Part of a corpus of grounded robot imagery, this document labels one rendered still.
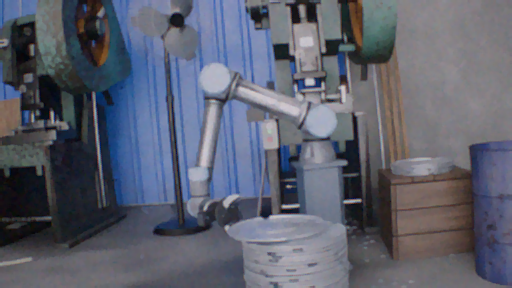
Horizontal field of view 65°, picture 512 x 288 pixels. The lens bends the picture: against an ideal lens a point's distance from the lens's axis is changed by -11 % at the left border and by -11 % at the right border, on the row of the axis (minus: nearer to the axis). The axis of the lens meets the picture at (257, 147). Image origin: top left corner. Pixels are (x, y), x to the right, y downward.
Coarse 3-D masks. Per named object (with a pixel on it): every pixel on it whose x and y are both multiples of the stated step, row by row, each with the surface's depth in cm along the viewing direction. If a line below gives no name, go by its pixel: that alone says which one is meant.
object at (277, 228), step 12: (276, 216) 143; (288, 216) 143; (300, 216) 141; (312, 216) 138; (228, 228) 130; (240, 228) 132; (252, 228) 131; (264, 228) 127; (276, 228) 126; (288, 228) 124; (300, 228) 126; (312, 228) 124; (324, 228) 122; (252, 240) 116; (264, 240) 115; (276, 240) 115
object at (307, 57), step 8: (296, 24) 249; (304, 24) 249; (312, 24) 248; (296, 32) 249; (304, 32) 249; (312, 32) 249; (296, 40) 249; (304, 40) 249; (312, 40) 249; (296, 48) 250; (304, 48) 249; (312, 48) 249; (296, 56) 249; (304, 56) 249; (312, 56) 247; (320, 56) 249; (296, 64) 250; (304, 64) 246; (312, 64) 246; (320, 64) 249; (296, 72) 252; (304, 72) 251
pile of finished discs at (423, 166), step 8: (408, 160) 211; (416, 160) 209; (424, 160) 200; (432, 160) 197; (440, 160) 199; (448, 160) 195; (392, 168) 198; (400, 168) 191; (408, 168) 187; (416, 168) 185; (424, 168) 183; (432, 168) 183; (440, 168) 183; (448, 168) 185
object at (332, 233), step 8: (328, 224) 130; (320, 232) 122; (328, 232) 121; (336, 232) 120; (344, 232) 117; (288, 240) 116; (296, 240) 116; (304, 240) 115; (312, 240) 114; (320, 240) 114; (328, 240) 113; (264, 248) 111; (272, 248) 110; (280, 248) 109; (288, 248) 109; (296, 248) 109
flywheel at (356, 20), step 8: (360, 0) 247; (352, 8) 283; (360, 8) 252; (352, 16) 283; (360, 16) 267; (352, 24) 282; (360, 24) 271; (352, 32) 285; (360, 32) 275; (360, 40) 271; (360, 48) 262
